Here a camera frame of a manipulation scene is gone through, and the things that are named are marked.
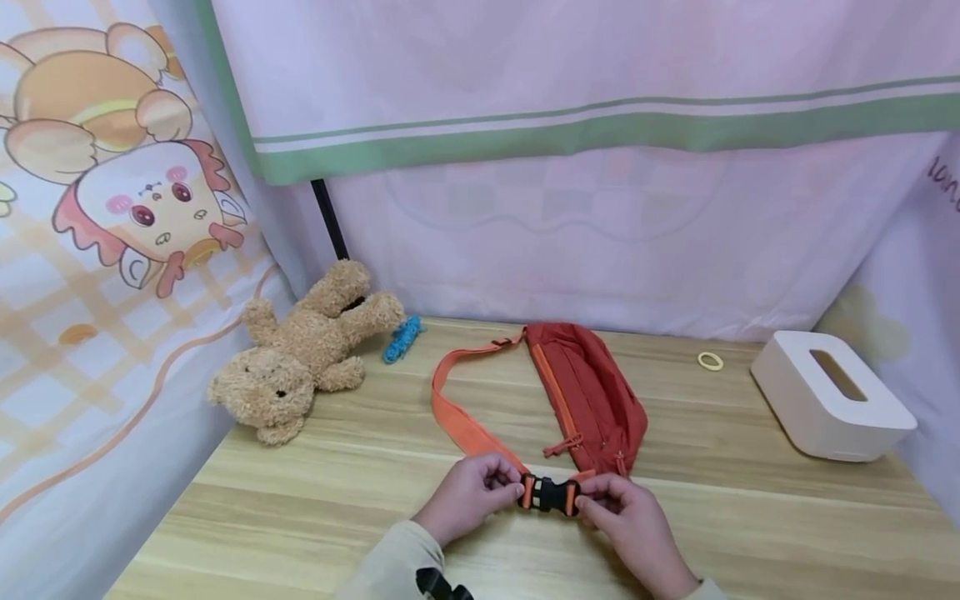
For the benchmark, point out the person's right hand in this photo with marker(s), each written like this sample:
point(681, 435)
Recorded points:
point(637, 525)

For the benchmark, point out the person's left hand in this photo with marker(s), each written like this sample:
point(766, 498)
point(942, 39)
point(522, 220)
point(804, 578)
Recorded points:
point(461, 496)

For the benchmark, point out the person's left forearm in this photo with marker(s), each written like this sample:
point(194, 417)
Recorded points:
point(390, 567)

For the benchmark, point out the person's right forearm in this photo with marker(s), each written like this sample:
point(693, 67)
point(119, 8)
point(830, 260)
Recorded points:
point(694, 590)

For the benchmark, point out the black wrist band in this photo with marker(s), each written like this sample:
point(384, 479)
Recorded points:
point(441, 587)

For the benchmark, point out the tan teddy bear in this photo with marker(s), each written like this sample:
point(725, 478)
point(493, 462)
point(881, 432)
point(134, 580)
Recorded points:
point(300, 358)

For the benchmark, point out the white tissue box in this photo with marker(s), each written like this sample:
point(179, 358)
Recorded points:
point(825, 400)

